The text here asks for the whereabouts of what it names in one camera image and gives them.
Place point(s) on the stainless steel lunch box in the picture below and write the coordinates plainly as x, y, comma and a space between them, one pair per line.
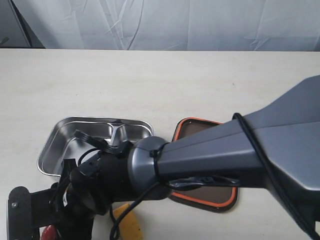
63, 144

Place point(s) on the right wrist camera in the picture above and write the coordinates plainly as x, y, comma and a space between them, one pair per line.
29, 213

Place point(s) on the red sausage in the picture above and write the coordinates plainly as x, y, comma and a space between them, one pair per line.
49, 233

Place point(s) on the yellow cheese wedge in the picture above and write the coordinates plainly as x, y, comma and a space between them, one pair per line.
129, 227

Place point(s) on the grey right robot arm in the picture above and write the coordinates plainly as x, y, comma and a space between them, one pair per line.
275, 148

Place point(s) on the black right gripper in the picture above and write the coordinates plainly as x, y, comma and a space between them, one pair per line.
87, 190

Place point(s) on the grey wrinkled backdrop curtain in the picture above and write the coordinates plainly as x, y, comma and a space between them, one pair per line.
161, 25

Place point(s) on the dark transparent box lid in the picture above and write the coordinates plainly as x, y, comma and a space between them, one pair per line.
212, 199

